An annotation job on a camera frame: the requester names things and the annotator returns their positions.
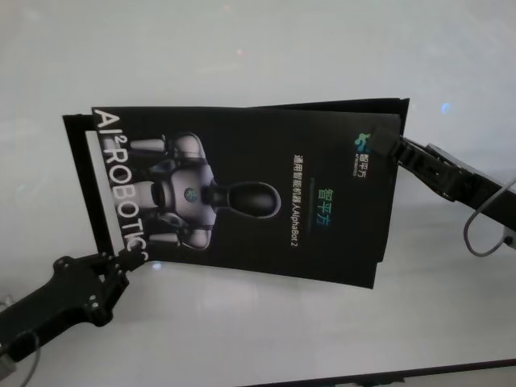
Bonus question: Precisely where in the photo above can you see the black robot poster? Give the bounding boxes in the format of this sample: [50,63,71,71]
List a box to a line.
[91,106,402,291]

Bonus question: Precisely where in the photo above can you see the grey right gripper cable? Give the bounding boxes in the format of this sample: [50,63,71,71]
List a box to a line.
[462,183,516,257]

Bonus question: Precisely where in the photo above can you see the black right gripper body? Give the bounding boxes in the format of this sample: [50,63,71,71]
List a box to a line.
[427,143,516,231]

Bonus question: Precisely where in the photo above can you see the right gripper finger with pad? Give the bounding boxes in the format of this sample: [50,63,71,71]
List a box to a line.
[369,125,435,166]

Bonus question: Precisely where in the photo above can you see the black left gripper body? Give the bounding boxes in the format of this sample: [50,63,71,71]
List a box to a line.
[0,256,112,358]

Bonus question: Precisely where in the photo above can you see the black rectangular frame outline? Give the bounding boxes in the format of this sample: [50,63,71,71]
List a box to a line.
[63,98,409,131]

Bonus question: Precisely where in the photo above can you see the grey left gripper cable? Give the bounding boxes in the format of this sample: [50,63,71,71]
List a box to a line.
[0,341,44,387]

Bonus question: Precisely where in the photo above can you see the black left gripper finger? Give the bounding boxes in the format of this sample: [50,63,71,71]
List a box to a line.
[100,268,130,315]
[86,250,144,275]

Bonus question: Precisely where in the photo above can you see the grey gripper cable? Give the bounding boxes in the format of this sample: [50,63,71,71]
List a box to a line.
[462,183,516,257]
[0,341,44,387]

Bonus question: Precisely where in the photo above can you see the right gripper finger under poster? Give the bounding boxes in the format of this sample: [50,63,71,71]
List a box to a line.
[397,161,456,202]

